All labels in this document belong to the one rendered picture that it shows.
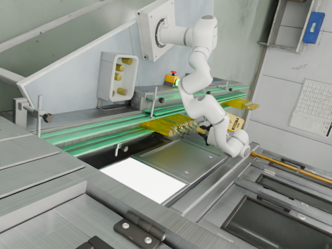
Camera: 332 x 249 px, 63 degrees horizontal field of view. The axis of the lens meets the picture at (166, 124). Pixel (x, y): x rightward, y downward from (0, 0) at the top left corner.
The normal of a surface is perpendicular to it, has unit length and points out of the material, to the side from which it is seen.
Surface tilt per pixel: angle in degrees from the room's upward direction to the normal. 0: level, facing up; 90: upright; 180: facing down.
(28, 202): 90
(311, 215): 90
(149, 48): 90
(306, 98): 90
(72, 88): 0
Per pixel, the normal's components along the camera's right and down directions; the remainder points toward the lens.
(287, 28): -0.53, 0.16
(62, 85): 0.83, 0.31
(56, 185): 0.18, -0.94
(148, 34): -0.50, 0.60
